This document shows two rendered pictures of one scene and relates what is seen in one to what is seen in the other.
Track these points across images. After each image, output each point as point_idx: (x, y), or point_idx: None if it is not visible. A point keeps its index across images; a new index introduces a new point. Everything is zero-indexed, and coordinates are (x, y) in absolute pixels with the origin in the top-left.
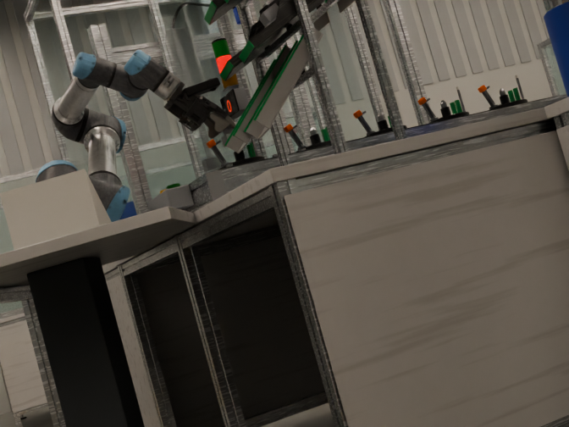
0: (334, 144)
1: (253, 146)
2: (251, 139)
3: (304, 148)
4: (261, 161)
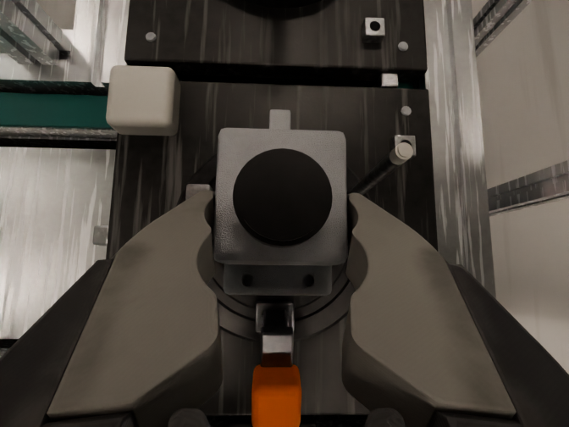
0: (511, 13)
1: (370, 187)
2: (385, 176)
3: (383, 21)
4: (491, 257)
